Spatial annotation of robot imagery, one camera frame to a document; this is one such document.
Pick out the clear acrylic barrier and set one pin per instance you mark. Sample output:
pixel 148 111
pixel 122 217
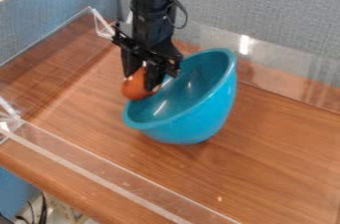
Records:
pixel 172 206
pixel 292 73
pixel 24 30

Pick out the clear acrylic front barrier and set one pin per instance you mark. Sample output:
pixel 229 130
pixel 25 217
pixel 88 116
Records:
pixel 172 206

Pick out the clear acrylic left barrier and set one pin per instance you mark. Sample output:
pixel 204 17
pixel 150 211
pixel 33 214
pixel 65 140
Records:
pixel 24 30

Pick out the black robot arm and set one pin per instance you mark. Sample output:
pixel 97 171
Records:
pixel 150 9

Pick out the clear acrylic back barrier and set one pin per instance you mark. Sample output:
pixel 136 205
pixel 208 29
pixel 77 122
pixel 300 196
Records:
pixel 292 73

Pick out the blue plastic bowl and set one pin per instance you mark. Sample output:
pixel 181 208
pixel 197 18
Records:
pixel 186 112

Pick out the toy mushroom brown cap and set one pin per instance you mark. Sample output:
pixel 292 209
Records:
pixel 133 86

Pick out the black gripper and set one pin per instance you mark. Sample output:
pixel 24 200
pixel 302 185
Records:
pixel 145 43

